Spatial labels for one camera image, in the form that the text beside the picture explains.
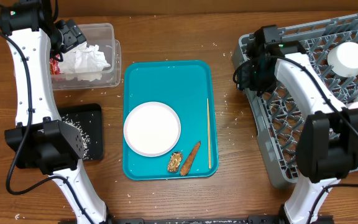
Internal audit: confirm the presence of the white napkin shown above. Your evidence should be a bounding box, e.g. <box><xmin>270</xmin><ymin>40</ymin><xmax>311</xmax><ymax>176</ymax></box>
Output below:
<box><xmin>58</xmin><ymin>42</ymin><xmax>111</xmax><ymax>82</ymax></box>

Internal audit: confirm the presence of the red snack wrapper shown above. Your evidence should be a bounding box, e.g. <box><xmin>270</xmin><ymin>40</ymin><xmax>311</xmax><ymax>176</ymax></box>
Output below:
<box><xmin>50</xmin><ymin>58</ymin><xmax>60</xmax><ymax>75</ymax></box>

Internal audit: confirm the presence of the wooden chopstick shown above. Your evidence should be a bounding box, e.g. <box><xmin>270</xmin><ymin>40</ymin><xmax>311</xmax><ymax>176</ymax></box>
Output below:
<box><xmin>206</xmin><ymin>98</ymin><xmax>212</xmax><ymax>169</ymax></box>

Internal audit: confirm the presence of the golden food scrap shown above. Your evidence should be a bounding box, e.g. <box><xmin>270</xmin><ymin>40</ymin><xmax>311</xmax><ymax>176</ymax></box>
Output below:
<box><xmin>167</xmin><ymin>152</ymin><xmax>183</xmax><ymax>173</ymax></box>

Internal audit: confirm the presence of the large white plate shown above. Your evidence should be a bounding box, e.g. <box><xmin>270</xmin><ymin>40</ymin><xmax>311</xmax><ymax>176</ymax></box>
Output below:
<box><xmin>123</xmin><ymin>101</ymin><xmax>181</xmax><ymax>157</ymax></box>

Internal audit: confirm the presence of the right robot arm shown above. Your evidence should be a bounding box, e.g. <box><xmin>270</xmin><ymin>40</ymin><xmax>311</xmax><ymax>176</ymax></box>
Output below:
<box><xmin>233</xmin><ymin>25</ymin><xmax>358</xmax><ymax>223</ymax></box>

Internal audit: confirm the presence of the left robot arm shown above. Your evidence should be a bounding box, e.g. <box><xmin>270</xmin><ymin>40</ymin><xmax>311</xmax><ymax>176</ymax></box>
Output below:
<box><xmin>0</xmin><ymin>1</ymin><xmax>113</xmax><ymax>223</ymax></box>

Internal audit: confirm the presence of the grey dishwasher rack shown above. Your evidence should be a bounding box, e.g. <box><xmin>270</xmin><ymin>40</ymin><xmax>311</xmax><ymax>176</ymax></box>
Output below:
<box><xmin>236</xmin><ymin>14</ymin><xmax>358</xmax><ymax>189</ymax></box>

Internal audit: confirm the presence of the clear plastic bin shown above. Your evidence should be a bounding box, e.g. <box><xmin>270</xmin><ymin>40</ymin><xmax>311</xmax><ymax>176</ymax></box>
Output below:
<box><xmin>51</xmin><ymin>23</ymin><xmax>121</xmax><ymax>90</ymax></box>

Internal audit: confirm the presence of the teal serving tray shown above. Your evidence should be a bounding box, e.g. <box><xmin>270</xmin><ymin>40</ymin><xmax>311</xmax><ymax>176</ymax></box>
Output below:
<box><xmin>122</xmin><ymin>60</ymin><xmax>219</xmax><ymax>180</ymax></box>

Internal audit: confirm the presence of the black tray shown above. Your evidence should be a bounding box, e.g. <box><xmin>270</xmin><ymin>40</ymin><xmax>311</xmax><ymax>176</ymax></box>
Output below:
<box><xmin>58</xmin><ymin>103</ymin><xmax>104</xmax><ymax>161</ymax></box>

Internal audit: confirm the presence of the pile of white rice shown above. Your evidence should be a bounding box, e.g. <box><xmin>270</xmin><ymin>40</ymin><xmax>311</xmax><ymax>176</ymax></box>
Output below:
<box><xmin>62</xmin><ymin>116</ymin><xmax>91</xmax><ymax>160</ymax></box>

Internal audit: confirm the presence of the brown carrot-shaped food scrap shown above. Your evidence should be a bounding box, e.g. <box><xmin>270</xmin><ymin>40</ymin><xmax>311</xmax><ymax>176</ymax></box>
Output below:
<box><xmin>180</xmin><ymin>141</ymin><xmax>201</xmax><ymax>176</ymax></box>

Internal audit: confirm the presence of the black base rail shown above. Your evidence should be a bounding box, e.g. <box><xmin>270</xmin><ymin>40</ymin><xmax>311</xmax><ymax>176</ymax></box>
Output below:
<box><xmin>57</xmin><ymin>214</ymin><xmax>335</xmax><ymax>224</ymax></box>

